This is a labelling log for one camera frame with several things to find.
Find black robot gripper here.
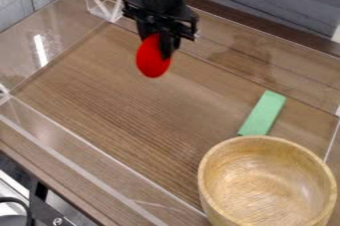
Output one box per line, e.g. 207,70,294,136
123,0,198,60

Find wooden bowl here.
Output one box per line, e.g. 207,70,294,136
198,135,338,226

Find clear acrylic table barrier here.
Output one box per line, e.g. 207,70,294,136
0,0,340,226

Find red plush strawberry toy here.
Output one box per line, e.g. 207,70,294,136
136,34,171,78

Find black metal table frame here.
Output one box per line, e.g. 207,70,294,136
0,176,79,226

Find clear acrylic corner bracket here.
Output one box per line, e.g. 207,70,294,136
86,0,124,23

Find green rectangular block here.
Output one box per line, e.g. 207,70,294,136
238,91,287,136

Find black cable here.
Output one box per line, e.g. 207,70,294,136
0,197,35,226

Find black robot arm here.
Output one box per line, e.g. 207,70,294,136
123,0,199,60

